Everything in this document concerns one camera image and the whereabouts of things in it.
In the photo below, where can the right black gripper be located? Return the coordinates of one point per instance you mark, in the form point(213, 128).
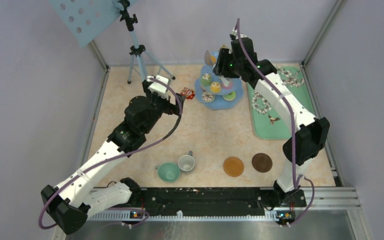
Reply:
point(224, 55)

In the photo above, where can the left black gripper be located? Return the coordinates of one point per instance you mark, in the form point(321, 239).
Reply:
point(171, 108)

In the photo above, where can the pink dome cake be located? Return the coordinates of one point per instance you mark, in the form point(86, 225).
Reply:
point(227, 87)

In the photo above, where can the white chocolate drizzle donut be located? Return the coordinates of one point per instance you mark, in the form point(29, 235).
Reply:
point(207, 97)

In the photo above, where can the green dome cake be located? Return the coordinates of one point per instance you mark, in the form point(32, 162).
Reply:
point(205, 80)

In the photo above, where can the yellow dome cake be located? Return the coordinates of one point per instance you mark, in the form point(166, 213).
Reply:
point(215, 87)

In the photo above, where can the blue three-tier cake stand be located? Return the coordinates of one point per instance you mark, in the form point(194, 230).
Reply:
point(219, 103)

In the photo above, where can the green glazed donut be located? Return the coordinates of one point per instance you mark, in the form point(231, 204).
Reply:
point(230, 96)

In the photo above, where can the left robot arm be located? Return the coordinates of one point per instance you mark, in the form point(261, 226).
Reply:
point(72, 202)

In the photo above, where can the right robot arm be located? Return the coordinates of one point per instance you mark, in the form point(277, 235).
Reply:
point(308, 132)

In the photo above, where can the red owl toy block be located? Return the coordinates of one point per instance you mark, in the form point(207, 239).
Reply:
point(188, 93)

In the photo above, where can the white grey teacup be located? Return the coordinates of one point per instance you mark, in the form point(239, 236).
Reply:
point(186, 163)

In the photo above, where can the light blue tripod stand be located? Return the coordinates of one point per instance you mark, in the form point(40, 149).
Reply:
point(136, 50)

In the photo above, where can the green floral serving tray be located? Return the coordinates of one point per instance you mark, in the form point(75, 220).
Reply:
point(266, 121)

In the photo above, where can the green teacup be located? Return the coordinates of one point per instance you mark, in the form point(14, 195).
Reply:
point(168, 172)

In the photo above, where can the orange saucer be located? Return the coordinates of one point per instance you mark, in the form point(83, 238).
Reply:
point(233, 166)

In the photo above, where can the dark brown saucer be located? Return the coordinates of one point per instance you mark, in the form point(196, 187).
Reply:
point(262, 163)

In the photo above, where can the blue perforated board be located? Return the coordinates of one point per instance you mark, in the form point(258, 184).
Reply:
point(86, 19)

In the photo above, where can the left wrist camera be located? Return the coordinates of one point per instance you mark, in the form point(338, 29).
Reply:
point(154, 85)

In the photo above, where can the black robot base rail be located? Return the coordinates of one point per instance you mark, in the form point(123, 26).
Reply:
point(214, 201)

